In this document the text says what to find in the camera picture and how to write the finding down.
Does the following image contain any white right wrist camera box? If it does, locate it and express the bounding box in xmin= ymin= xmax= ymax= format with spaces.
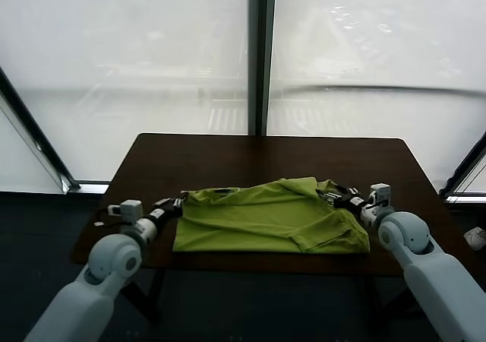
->
xmin=370 ymin=183 xmax=393 ymax=211

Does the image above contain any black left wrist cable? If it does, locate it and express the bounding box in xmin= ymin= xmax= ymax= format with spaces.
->
xmin=93 ymin=207 xmax=128 ymax=230

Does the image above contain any small white object on floor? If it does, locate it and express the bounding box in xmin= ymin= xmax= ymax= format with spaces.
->
xmin=462 ymin=226 xmax=486 ymax=251

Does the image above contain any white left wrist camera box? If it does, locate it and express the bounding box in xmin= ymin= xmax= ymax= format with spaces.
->
xmin=108 ymin=200 xmax=144 ymax=226

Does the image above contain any dark vertical window mullion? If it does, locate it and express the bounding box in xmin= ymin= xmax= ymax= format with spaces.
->
xmin=247 ymin=0 xmax=276 ymax=137

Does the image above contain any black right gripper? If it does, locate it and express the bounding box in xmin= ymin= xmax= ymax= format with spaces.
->
xmin=317 ymin=185 xmax=366 ymax=211

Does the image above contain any green printed t-shirt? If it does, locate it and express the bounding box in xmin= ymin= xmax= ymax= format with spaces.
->
xmin=172 ymin=176 xmax=371 ymax=254

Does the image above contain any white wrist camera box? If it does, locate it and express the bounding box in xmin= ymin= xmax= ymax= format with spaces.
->
xmin=370 ymin=183 xmax=393 ymax=211
xmin=108 ymin=200 xmax=144 ymax=226

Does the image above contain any black table leg frame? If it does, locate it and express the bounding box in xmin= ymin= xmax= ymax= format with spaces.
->
xmin=121 ymin=268 xmax=168 ymax=325
xmin=364 ymin=276 xmax=422 ymax=320

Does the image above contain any slanted dark window frame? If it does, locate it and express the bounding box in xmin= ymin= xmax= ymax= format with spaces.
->
xmin=0 ymin=66 xmax=110 ymax=195
xmin=437 ymin=131 xmax=486 ymax=203

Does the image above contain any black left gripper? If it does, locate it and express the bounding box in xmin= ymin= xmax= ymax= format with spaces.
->
xmin=151 ymin=194 xmax=191 ymax=222

